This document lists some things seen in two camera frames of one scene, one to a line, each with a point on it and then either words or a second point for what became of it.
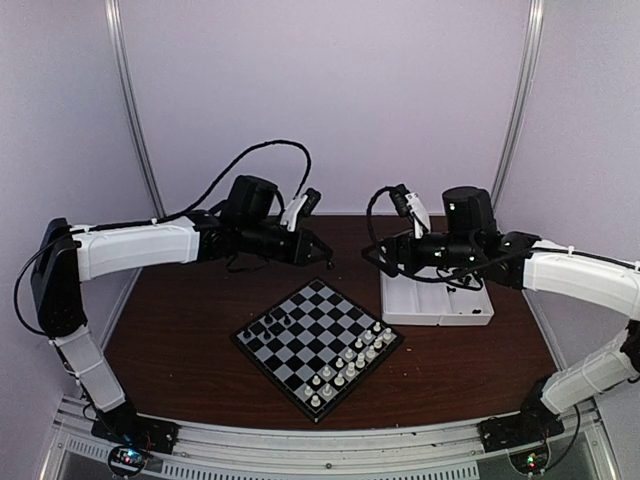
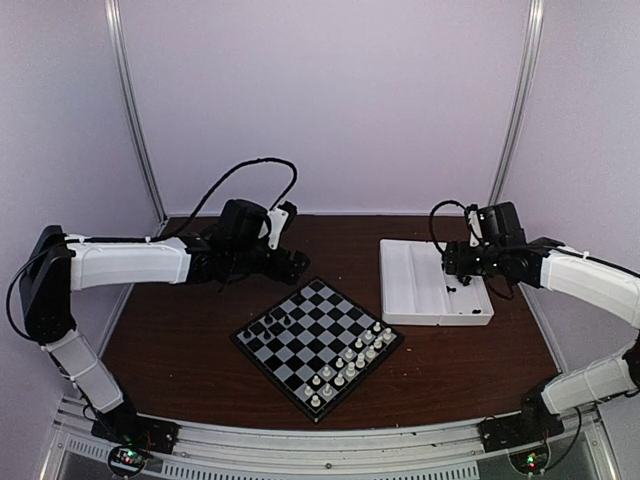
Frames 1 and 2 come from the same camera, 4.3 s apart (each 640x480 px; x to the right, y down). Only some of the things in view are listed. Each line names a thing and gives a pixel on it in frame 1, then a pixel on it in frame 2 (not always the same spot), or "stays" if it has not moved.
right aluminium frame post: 525,87 stays
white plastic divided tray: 417,301 stays
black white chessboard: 316,347 stays
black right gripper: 404,245 to 455,262
